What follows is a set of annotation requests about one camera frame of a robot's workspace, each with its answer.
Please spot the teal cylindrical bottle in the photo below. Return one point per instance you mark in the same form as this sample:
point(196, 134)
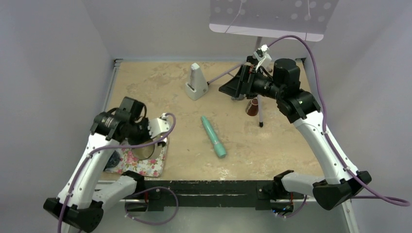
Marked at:
point(218, 147)

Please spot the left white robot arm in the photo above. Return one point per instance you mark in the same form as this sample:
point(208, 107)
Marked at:
point(79, 207)

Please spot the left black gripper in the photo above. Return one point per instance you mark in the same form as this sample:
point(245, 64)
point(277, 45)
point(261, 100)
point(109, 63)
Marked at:
point(144, 122)

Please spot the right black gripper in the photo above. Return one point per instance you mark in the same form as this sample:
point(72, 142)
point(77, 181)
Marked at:
point(242, 83)

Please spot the dark blue mug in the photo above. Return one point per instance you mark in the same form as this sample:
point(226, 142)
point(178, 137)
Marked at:
point(113, 161)

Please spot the brown striped mug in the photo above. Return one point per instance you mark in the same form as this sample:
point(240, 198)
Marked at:
point(252, 107)

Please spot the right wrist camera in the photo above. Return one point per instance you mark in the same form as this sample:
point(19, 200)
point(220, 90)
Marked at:
point(263, 57)

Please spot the floral tray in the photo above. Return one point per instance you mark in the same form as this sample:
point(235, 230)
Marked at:
point(147, 168)

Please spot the white metronome-shaped object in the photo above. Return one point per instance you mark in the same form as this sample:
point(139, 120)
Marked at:
point(196, 85)

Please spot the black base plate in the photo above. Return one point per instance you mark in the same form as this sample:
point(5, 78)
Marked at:
point(259, 194)

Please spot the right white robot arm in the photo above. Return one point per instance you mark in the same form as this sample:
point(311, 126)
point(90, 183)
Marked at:
point(339, 183)

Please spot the cream mug black handle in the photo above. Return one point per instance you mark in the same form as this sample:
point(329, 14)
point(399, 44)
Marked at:
point(154, 151)

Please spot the perforated white panel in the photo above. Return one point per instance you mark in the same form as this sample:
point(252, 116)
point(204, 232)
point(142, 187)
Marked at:
point(306, 19)

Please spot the purple tripod stand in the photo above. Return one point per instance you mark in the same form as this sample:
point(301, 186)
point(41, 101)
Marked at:
point(260, 111)

